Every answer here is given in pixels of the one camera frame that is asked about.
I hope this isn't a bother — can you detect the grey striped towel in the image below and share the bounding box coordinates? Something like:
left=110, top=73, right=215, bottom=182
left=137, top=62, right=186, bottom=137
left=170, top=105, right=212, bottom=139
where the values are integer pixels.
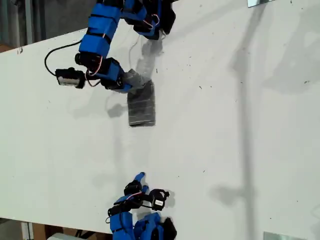
left=124, top=69, right=157, bottom=128

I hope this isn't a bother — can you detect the white box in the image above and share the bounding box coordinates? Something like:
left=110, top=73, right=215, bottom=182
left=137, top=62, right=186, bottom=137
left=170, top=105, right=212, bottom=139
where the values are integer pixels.
left=47, top=232, right=77, bottom=240

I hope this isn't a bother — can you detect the grey metal beam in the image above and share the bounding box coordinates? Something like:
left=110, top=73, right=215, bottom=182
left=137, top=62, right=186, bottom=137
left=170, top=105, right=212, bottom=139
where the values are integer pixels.
left=24, top=0, right=34, bottom=47

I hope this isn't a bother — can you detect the grey metal table leg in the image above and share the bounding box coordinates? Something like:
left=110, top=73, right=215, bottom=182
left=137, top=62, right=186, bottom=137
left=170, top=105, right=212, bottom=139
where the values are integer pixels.
left=20, top=221, right=34, bottom=240

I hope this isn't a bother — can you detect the wrist red white wire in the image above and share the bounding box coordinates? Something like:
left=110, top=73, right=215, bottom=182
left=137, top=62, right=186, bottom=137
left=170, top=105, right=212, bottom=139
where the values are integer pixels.
left=85, top=55, right=104, bottom=88
left=104, top=191, right=144, bottom=225

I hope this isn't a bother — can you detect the camera black stalk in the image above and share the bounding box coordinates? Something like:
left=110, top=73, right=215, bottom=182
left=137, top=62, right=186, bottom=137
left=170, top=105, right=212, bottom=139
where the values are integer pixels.
left=139, top=193, right=154, bottom=209
left=83, top=74, right=104, bottom=87

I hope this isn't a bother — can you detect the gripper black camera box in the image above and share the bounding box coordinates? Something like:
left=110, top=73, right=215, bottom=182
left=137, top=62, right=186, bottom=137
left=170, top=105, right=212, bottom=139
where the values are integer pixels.
left=54, top=66, right=86, bottom=90
left=148, top=188, right=171, bottom=212

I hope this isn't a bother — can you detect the thin white cable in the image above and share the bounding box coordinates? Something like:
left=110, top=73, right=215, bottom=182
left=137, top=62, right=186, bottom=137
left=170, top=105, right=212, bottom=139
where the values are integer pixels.
left=128, top=34, right=140, bottom=69

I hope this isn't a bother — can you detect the camera black cable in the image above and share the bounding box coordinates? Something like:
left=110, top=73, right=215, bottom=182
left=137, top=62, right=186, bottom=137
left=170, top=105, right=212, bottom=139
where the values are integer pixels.
left=44, top=40, right=83, bottom=76

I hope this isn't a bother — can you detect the base red white wire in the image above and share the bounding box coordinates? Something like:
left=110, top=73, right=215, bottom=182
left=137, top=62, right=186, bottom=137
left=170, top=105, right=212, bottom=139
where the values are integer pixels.
left=143, top=13, right=161, bottom=29

